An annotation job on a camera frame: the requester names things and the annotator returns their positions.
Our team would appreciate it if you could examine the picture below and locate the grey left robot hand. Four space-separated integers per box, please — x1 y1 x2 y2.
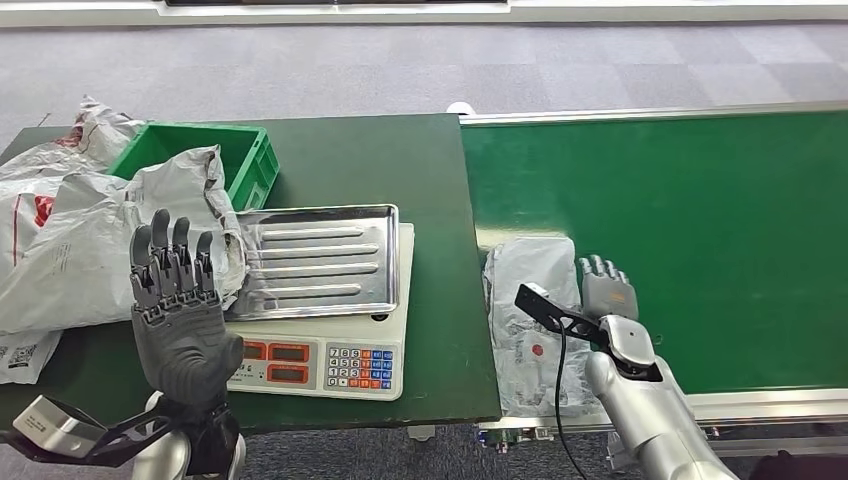
129 208 245 409

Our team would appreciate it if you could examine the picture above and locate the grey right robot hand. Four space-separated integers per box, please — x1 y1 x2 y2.
578 254 641 323

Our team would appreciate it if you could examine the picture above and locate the grey plastic mail package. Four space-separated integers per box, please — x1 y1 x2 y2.
482 236 604 419

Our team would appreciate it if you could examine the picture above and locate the green belt conveyor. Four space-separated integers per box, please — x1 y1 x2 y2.
457 99 848 458

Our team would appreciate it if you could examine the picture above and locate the large crumpled grey mail bag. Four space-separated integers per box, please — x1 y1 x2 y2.
0 145 252 336

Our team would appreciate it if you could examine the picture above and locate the white electronic scale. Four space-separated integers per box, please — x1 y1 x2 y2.
225 223 416 403

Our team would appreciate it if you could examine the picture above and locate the white mail bag barcode label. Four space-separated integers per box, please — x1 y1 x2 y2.
0 329 64 387

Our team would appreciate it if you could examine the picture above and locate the stainless steel tray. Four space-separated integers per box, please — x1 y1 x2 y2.
228 203 401 323

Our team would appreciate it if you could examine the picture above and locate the green plastic crate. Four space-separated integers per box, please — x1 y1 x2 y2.
105 122 281 213

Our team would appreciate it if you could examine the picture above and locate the white mail bag red logo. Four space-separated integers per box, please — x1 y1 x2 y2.
0 175 74 280

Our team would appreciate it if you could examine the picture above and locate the crumpled white mail bag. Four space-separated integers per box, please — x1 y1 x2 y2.
0 95 147 183

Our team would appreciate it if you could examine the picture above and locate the dark green table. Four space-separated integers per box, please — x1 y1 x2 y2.
0 113 503 435

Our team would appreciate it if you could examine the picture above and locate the black right camera bracket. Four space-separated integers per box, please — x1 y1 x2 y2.
546 307 611 347

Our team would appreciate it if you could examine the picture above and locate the black camera bracket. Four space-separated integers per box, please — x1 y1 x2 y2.
546 307 611 347
0 397 177 468

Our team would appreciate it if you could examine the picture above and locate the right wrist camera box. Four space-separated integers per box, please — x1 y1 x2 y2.
514 283 564 326

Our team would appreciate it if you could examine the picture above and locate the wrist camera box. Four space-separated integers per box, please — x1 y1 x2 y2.
11 395 107 460
514 283 564 326

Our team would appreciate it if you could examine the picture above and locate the black left camera bracket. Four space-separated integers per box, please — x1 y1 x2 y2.
0 397 177 468

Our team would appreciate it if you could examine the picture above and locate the black camera cable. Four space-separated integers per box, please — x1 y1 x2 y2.
553 317 591 480

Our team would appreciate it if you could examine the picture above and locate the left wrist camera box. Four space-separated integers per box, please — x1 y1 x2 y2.
11 395 107 460

